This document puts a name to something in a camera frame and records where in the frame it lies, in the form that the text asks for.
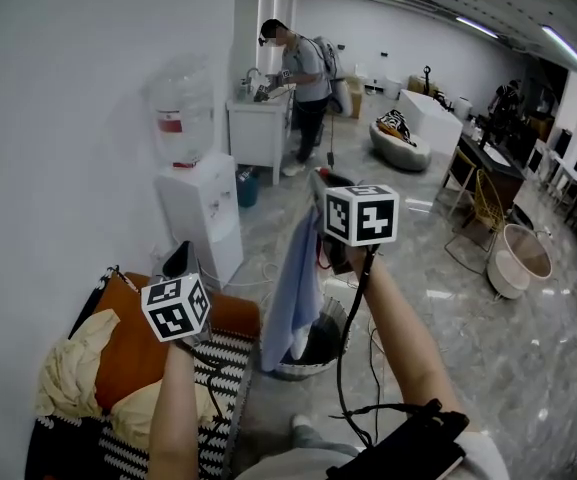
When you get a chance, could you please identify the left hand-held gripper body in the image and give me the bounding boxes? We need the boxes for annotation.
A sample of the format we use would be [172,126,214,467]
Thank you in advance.
[140,269,214,352]

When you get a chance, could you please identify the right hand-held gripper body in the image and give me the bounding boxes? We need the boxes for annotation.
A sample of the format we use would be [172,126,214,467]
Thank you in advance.
[317,183,400,276]

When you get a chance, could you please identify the woven grey white laundry basket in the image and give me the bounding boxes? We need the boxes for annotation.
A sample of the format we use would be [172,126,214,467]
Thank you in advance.
[272,295,352,382]

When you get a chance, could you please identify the cream garment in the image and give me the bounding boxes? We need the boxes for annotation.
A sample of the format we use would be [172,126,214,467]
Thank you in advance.
[34,308,122,418]
[110,377,229,452]

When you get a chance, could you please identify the person's right forearm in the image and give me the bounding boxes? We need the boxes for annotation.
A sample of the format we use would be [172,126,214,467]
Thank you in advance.
[352,245,469,429]

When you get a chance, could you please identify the person's left forearm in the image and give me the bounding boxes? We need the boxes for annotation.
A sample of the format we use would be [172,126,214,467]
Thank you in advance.
[147,340,204,480]

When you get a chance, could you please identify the white water dispenser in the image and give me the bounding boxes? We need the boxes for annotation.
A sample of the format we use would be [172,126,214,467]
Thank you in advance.
[155,150,245,289]

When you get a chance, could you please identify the orange sofa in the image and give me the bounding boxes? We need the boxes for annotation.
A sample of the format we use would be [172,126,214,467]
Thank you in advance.
[25,266,262,480]

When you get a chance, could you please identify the grey beanbag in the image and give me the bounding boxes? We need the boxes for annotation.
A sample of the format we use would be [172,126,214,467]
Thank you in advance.
[369,109,433,172]

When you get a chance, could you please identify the teal waste bin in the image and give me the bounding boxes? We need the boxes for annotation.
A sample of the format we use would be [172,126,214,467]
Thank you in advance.
[235,166,260,209]

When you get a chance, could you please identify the cardboard box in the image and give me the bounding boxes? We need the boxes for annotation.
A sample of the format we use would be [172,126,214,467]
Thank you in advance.
[340,75,364,119]

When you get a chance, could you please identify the zebra striped cushion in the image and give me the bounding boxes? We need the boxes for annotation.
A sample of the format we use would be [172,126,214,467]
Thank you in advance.
[376,109,417,147]

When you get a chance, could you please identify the white sink cabinet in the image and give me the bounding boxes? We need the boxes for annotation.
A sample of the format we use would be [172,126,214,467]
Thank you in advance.
[226,82,297,187]

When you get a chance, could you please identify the black white patterned sofa cover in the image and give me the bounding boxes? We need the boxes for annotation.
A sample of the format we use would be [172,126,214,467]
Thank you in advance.
[25,266,254,480]

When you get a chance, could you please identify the white rectangular block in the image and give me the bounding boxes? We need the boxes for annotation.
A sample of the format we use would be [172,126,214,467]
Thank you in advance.
[397,87,464,157]

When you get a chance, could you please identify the clear water bottle red label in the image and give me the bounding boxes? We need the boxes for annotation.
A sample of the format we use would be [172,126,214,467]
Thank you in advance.
[146,55,215,169]

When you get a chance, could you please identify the dark vanity cabinet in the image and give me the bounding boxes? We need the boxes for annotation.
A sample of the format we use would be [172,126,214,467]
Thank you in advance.
[455,130,527,204]

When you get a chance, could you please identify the round white pink pod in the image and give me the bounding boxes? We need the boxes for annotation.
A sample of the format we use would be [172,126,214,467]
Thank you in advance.
[486,222,554,300]

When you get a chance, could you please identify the person's light grey shirt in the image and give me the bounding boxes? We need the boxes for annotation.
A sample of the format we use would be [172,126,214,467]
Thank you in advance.
[237,430,512,480]

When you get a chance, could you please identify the person's grey trousers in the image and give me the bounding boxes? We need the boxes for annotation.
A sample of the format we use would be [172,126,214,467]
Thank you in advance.
[290,415,359,462]

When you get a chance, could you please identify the ceiling tube light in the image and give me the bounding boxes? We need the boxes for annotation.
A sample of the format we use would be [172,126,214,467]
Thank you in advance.
[455,15,499,39]
[541,25,577,73]

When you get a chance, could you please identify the white office desk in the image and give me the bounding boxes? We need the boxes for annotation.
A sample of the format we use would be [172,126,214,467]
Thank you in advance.
[542,157,577,249]

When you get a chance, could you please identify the long black floor cable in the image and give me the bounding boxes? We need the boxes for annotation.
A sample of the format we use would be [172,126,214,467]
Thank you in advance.
[325,112,337,169]

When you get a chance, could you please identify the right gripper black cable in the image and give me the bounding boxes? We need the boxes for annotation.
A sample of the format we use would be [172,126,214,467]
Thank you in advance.
[335,245,384,449]

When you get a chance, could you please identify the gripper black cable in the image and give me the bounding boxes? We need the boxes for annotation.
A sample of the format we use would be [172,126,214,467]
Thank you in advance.
[335,245,384,449]
[182,340,234,422]

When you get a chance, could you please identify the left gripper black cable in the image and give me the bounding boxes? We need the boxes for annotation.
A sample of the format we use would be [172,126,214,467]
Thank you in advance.
[182,340,234,422]

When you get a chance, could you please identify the wooden frame chair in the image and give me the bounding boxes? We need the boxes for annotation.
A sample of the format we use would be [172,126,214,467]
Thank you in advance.
[440,147,478,219]

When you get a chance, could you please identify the gold wire chair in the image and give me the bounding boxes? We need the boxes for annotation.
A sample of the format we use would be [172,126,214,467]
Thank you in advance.
[442,167,507,277]

